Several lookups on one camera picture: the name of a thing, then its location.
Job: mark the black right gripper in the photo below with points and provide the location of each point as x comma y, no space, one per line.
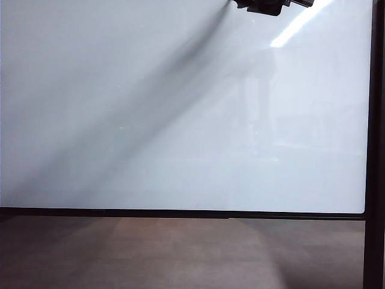
266,6

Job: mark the white board with black frame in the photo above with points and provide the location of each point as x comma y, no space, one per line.
150,120

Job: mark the black vertical stand post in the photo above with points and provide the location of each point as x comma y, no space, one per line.
374,150

